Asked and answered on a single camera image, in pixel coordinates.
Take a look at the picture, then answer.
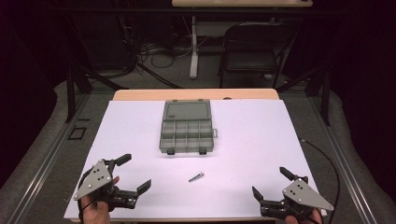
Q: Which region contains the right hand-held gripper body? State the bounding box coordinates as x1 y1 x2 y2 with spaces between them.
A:
260 175 335 220

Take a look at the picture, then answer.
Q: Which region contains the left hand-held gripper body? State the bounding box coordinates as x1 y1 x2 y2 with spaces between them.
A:
73 159 138 213

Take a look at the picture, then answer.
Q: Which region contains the person's right hand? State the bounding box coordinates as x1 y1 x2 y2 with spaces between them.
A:
284 210 325 224

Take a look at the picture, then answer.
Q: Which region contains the person's left hand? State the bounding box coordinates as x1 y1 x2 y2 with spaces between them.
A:
80 175 120 224

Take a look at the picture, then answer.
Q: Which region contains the white table sheet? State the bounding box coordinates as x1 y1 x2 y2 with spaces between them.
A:
63 99 329 220

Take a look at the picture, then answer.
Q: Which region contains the small metal screw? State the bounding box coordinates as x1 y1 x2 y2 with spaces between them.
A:
188 171 205 184

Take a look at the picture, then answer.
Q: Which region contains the grey plastic compartment box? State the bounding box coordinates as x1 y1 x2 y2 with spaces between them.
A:
159 98 219 156

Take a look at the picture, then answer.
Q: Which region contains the black metal stand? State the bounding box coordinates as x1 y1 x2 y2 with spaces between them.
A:
276 65 332 127
64 60 127 124

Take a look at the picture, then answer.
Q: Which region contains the light wooden table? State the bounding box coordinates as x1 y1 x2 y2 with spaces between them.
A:
112 88 280 102

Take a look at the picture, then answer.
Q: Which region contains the black folding chair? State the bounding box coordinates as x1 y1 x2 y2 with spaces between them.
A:
217 21 301 90

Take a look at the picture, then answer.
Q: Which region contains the white desk with leg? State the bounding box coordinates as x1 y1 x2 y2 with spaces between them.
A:
171 0 314 80

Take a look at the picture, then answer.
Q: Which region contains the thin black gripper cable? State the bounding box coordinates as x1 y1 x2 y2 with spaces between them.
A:
77 167 96 222

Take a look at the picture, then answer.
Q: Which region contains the long black cable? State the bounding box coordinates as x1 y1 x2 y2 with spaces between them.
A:
298 137 342 224

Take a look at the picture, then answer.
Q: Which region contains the aluminium floor rail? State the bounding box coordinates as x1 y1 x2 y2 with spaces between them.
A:
307 94 379 224
6 92 92 224

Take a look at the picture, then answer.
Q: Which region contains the bundle of floor cables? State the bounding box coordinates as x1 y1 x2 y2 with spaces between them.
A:
136 18 195 70

